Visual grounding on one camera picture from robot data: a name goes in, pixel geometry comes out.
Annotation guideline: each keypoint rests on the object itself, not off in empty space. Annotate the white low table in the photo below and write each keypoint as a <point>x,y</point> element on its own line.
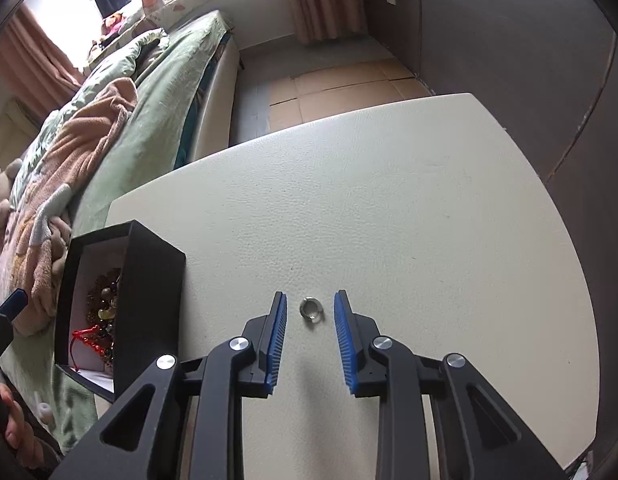
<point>432,220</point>

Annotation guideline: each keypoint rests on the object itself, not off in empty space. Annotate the floral windowsill cushion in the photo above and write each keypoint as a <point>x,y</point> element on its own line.
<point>135,20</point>

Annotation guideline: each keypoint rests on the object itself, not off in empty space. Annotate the person's left hand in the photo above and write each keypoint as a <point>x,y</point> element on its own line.
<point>19,433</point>

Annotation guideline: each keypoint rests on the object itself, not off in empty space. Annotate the black jewelry box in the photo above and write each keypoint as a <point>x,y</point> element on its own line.
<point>118,307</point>

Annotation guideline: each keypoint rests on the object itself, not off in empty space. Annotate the green floral duvet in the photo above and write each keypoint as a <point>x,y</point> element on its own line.
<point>129,61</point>

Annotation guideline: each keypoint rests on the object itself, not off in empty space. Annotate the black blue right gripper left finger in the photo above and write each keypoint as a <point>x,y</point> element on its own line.
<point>141,434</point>

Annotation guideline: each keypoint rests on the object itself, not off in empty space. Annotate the pink patterned blanket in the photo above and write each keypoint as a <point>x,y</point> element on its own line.
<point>34,244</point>

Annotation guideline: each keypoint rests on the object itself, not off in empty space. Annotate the beige plush toy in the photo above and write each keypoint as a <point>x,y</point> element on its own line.
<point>7,178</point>

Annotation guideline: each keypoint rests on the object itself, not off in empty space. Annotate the green bed sheet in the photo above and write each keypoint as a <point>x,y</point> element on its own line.
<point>152,143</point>

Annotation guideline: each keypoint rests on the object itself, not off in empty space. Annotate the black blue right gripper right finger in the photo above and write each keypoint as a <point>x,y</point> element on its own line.
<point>477,434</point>

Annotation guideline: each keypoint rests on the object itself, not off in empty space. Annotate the left pink curtain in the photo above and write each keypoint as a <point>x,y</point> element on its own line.
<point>39,74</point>

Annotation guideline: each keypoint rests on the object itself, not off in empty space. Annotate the pink items on windowsill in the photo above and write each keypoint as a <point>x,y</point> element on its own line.
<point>111,24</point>

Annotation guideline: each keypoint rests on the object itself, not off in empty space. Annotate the dark grey wardrobe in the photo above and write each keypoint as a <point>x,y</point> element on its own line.
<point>548,71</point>

